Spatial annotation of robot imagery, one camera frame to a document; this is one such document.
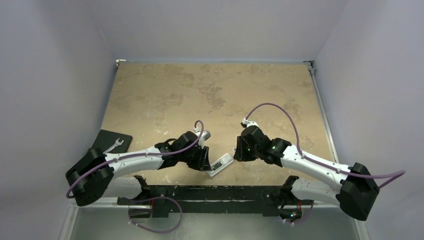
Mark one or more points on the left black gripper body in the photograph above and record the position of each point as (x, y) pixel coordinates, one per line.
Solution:
(194, 158)

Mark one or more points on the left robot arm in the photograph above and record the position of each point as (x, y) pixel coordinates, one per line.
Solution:
(101, 175)

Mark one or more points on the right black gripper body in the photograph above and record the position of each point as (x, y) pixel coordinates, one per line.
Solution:
(241, 148)

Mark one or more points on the white remote control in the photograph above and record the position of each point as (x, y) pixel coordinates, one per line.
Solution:
(220, 164)

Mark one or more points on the silver open-end wrench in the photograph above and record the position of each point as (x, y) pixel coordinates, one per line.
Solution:
(118, 142)

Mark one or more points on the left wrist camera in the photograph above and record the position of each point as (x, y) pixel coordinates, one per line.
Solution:
(204, 136)

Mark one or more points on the black foam block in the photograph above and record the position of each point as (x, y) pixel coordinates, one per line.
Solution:
(105, 139)

